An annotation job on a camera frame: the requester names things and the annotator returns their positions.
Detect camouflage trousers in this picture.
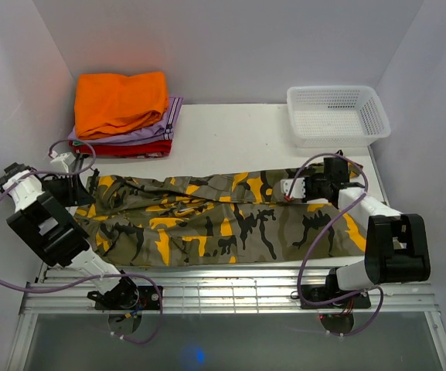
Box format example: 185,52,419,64
74,168,366,267

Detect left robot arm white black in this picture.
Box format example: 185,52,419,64
0,162,140,310

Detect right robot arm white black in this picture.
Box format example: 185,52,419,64
297,153,431,308

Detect orange folded trousers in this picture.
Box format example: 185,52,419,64
74,71,169,140

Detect red folded trousers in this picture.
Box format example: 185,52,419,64
68,140,172,158

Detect purple folded trousers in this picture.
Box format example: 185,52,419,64
68,96,183,146

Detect white plastic basket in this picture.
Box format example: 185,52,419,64
287,85,391,148

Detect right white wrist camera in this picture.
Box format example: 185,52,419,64
280,178,306,201

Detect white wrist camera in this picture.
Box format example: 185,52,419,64
280,178,306,201
49,151,76,175

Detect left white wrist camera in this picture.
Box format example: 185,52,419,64
49,151,76,175

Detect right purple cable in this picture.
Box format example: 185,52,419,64
286,152,385,338

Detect purple cable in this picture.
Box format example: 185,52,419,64
286,152,385,338
0,138,165,345

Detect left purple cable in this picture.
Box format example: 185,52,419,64
0,138,165,345

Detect aluminium mounting rail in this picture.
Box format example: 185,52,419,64
18,264,440,315

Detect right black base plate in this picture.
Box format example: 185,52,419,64
290,284,371,311

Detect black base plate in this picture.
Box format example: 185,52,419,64
87,286,164,311
290,284,371,311

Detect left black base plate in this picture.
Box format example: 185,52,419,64
87,286,164,311

